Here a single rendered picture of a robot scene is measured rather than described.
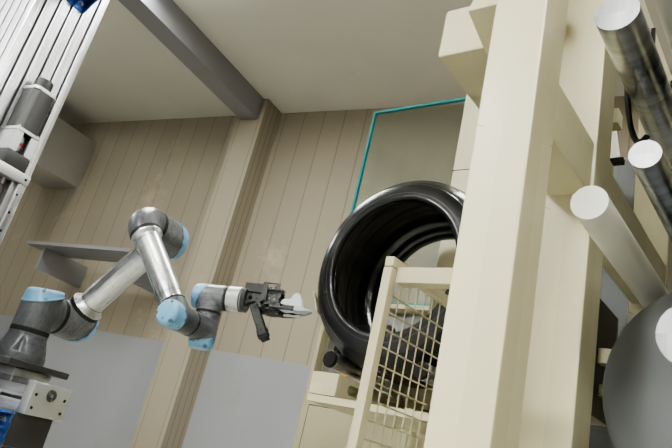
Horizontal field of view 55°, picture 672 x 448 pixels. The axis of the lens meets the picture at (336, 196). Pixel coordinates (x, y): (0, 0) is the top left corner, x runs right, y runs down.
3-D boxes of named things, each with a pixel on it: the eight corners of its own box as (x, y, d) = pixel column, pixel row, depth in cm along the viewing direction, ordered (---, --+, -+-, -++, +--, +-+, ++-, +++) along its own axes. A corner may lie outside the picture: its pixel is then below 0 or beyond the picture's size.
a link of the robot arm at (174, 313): (137, 188, 202) (186, 310, 173) (159, 203, 211) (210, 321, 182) (109, 210, 203) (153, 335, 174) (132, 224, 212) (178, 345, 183)
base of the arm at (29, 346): (-19, 351, 196) (-6, 319, 199) (21, 363, 208) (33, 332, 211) (13, 358, 188) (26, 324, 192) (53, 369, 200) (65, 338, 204)
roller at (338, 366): (394, 398, 197) (385, 388, 200) (403, 387, 197) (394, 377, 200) (328, 370, 173) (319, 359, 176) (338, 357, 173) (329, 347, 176)
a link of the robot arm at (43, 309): (2, 321, 200) (19, 279, 205) (36, 333, 210) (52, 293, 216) (28, 326, 194) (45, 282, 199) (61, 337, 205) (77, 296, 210)
